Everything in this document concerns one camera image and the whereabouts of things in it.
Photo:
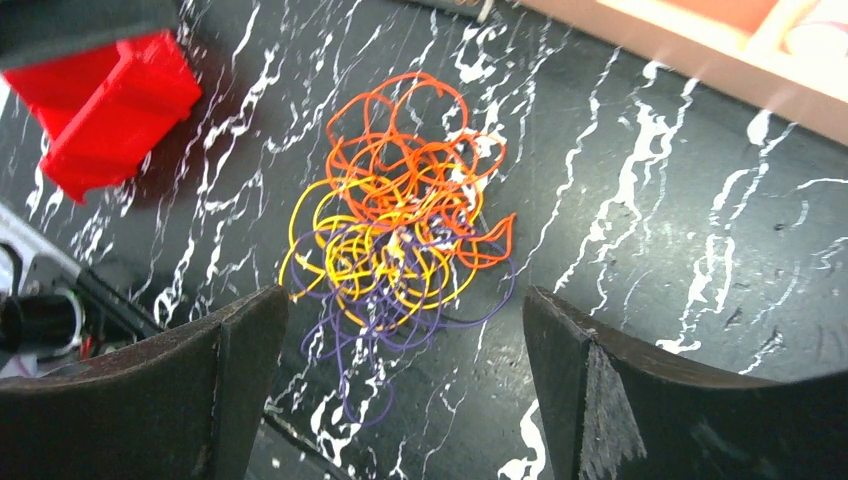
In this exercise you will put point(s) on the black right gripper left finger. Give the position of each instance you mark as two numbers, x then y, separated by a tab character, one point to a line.
184	404

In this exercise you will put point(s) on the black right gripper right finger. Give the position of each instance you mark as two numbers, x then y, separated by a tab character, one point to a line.
616	407

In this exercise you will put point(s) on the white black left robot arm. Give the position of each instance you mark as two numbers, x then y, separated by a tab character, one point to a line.
54	312

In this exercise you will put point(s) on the red plastic bin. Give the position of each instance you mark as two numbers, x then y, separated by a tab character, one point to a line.
105	109

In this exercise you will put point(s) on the pink plastic file organizer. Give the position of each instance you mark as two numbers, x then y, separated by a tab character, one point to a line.
788	57

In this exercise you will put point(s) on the black plastic bin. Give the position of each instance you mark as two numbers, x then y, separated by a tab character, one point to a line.
36	31

